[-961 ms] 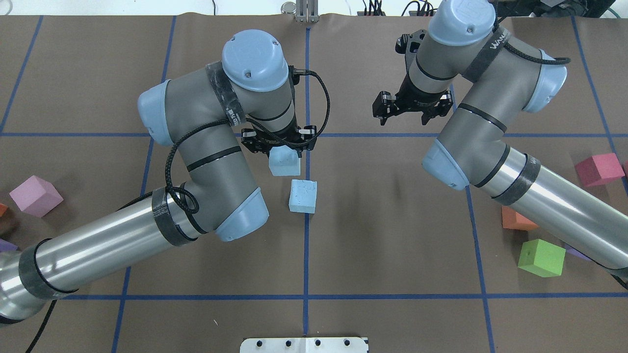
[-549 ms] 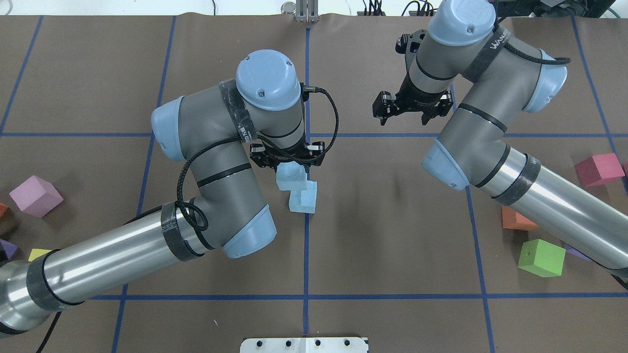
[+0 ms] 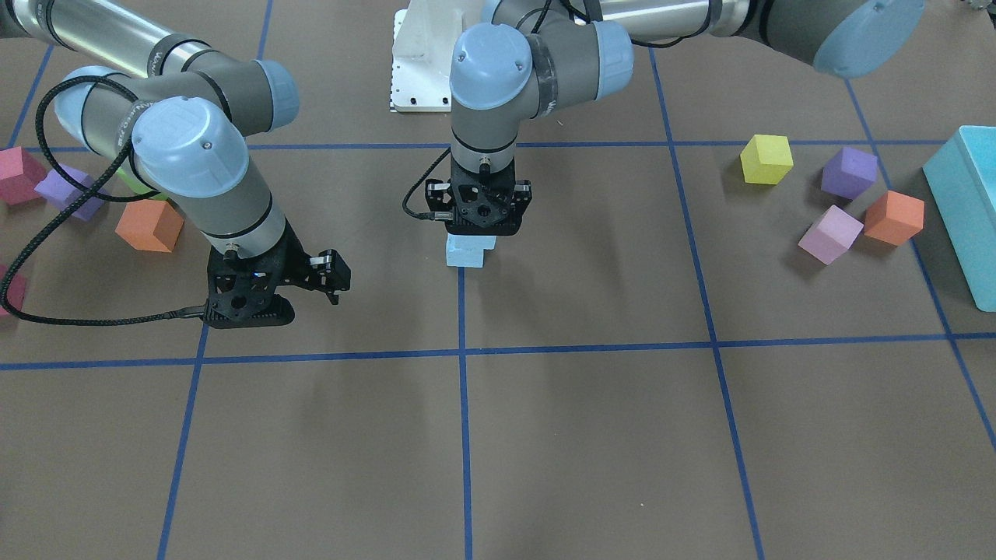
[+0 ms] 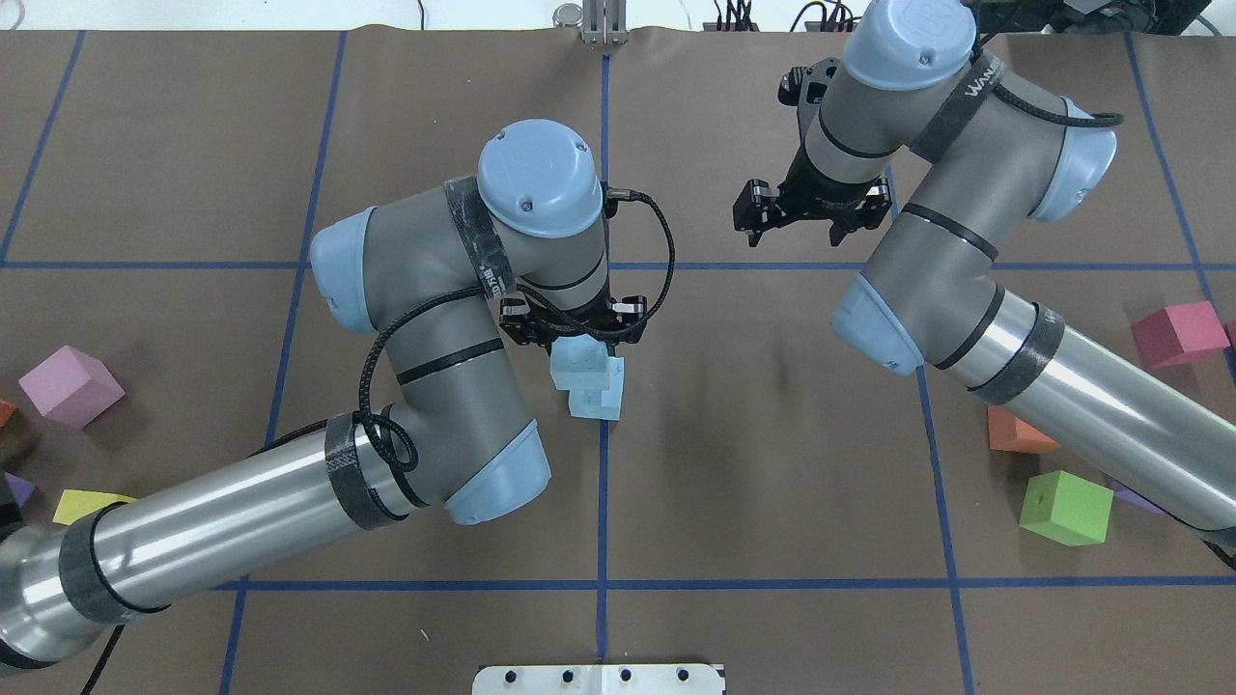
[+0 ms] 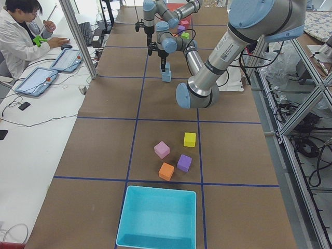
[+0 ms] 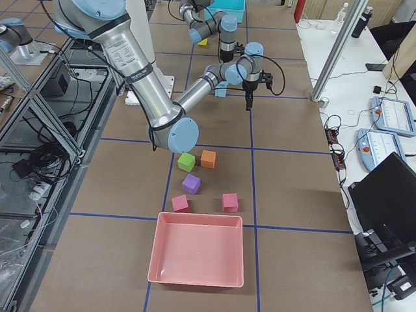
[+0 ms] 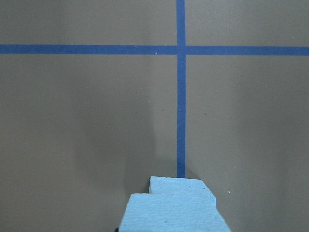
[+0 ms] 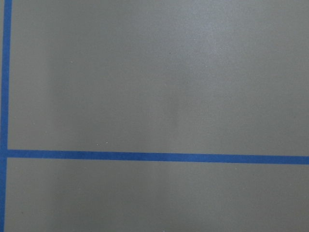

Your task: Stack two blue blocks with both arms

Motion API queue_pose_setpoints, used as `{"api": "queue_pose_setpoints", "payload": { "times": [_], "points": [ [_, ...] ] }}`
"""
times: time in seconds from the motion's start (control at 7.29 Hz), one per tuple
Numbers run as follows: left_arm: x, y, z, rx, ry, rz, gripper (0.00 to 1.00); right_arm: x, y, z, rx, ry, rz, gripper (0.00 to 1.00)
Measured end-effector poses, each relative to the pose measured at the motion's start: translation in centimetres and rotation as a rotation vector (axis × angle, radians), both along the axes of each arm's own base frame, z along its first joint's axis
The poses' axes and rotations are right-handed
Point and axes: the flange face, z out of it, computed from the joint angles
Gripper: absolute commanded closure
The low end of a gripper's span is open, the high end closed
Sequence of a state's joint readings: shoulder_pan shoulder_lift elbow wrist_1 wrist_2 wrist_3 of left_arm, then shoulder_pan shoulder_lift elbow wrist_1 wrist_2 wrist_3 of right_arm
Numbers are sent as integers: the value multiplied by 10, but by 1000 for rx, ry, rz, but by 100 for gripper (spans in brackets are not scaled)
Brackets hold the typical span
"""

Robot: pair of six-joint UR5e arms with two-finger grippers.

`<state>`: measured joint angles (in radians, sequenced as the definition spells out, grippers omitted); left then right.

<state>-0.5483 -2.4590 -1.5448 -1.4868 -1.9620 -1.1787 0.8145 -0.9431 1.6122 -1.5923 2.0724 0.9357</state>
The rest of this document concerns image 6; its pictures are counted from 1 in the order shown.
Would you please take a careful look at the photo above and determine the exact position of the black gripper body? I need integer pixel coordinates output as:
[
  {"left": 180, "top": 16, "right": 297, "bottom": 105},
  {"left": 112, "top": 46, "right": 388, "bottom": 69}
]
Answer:
[
  {"left": 218, "top": 42, "right": 244, "bottom": 62},
  {"left": 242, "top": 70, "right": 273, "bottom": 96}
]

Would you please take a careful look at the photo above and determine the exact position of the light blue foam block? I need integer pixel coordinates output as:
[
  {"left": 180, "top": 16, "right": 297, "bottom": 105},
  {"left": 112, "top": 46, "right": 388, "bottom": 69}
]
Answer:
[{"left": 214, "top": 81, "right": 228, "bottom": 98}]

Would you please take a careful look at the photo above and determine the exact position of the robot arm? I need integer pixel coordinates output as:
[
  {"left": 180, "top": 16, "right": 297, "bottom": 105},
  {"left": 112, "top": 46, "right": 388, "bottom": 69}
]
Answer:
[
  {"left": 178, "top": 1, "right": 244, "bottom": 62},
  {"left": 53, "top": 1, "right": 263, "bottom": 153}
]

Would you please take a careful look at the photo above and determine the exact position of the teal plastic bin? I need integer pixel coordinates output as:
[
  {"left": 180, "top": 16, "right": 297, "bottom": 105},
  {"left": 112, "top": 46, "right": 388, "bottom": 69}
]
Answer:
[{"left": 207, "top": 0, "right": 246, "bottom": 23}]

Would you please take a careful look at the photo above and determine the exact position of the orange foam block right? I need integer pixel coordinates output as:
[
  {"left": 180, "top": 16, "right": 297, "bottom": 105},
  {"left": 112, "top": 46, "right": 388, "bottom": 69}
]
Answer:
[{"left": 200, "top": 150, "right": 216, "bottom": 169}]

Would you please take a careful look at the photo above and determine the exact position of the green foam block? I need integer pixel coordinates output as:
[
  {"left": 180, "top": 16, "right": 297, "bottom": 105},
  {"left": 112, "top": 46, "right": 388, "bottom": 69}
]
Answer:
[{"left": 177, "top": 153, "right": 196, "bottom": 172}]

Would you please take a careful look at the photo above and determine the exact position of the purple foam block right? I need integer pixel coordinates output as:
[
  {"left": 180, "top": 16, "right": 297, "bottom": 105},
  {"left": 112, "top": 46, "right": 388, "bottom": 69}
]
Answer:
[{"left": 182, "top": 174, "right": 201, "bottom": 194}]

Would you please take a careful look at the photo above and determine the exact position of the crimson foam block far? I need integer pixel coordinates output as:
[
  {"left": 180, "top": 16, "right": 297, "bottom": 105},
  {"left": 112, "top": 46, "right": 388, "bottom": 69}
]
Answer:
[{"left": 222, "top": 193, "right": 239, "bottom": 213}]

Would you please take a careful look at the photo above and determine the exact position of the crimson foam block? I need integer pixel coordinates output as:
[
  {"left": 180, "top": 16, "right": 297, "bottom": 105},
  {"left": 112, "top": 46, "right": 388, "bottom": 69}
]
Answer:
[
  {"left": 171, "top": 194, "right": 190, "bottom": 213},
  {"left": 222, "top": 193, "right": 239, "bottom": 213}
]

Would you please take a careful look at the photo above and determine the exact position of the black water bottle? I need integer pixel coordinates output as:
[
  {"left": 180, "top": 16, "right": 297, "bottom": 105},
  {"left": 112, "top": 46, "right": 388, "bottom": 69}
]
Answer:
[{"left": 351, "top": 6, "right": 374, "bottom": 38}]

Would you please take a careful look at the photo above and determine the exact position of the crimson foam block near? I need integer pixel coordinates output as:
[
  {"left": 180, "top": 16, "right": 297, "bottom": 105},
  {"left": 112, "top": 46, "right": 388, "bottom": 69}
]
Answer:
[{"left": 171, "top": 194, "right": 190, "bottom": 213}]

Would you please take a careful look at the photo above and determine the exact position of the teach pendant near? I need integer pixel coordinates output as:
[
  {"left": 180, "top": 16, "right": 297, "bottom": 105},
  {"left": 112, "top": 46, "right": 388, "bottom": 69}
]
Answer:
[{"left": 357, "top": 128, "right": 406, "bottom": 172}]

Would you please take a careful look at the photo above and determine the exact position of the teach pendant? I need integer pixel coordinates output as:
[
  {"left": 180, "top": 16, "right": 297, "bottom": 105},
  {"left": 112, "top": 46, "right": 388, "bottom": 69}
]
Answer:
[
  {"left": 357, "top": 128, "right": 406, "bottom": 172},
  {"left": 370, "top": 96, "right": 415, "bottom": 137}
]

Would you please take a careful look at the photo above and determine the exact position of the teach pendant far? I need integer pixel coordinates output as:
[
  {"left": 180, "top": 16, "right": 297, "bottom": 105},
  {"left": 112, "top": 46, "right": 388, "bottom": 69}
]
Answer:
[{"left": 370, "top": 96, "right": 415, "bottom": 137}]

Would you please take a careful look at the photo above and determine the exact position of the pink plastic tray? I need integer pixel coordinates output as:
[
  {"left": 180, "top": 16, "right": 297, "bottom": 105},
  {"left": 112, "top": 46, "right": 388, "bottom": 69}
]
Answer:
[{"left": 148, "top": 212, "right": 244, "bottom": 288}]

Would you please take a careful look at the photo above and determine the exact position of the black laptop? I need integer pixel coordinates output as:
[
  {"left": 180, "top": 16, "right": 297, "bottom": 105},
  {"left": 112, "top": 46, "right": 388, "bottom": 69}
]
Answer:
[{"left": 347, "top": 151, "right": 416, "bottom": 244}]

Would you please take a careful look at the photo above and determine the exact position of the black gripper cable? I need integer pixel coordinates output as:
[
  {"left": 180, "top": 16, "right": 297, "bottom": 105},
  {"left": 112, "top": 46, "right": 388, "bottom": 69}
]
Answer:
[{"left": 235, "top": 55, "right": 287, "bottom": 97}]

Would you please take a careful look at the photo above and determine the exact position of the aluminium frame post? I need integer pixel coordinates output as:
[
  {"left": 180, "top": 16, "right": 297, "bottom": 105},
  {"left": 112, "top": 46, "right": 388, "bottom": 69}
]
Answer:
[{"left": 311, "top": 0, "right": 368, "bottom": 109}]

